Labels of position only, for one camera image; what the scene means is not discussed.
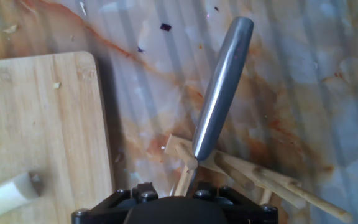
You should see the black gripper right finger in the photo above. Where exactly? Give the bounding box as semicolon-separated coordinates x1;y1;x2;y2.
193;182;279;224

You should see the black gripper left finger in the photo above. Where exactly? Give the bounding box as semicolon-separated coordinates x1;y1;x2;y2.
71;182;160;224

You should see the long white radish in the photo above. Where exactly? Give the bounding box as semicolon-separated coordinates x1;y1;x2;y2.
0;172;42;223

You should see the steel handle cleaver knife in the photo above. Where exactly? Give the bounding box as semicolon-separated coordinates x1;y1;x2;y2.
185;16;255;197

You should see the wooden knife rack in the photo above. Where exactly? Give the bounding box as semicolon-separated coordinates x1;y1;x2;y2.
163;133;354;224

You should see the wooden cutting board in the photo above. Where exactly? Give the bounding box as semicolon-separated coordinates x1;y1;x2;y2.
0;51;115;224

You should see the orange marble pattern mat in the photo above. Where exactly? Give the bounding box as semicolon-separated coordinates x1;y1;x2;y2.
0;0;358;224

